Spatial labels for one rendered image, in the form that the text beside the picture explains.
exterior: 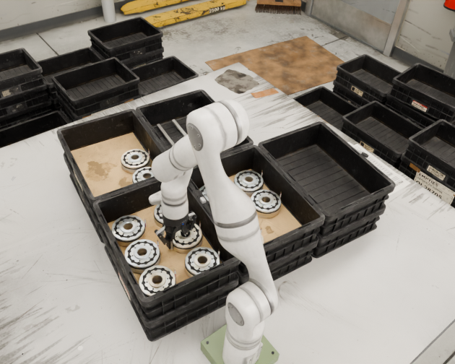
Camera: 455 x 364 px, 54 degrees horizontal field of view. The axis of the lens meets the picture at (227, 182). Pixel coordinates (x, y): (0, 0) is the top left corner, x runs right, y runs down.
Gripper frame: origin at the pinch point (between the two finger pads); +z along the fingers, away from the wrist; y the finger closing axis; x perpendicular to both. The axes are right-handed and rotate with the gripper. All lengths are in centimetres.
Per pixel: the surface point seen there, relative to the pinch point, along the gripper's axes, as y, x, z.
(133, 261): -14.5, 0.5, -0.6
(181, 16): 182, 275, 78
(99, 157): -1, 51, 2
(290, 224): 34.3, -14.8, 2.3
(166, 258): -5.4, -2.4, 2.2
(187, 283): -8.6, -18.6, -7.8
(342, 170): 69, -7, 2
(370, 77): 201, 71, 47
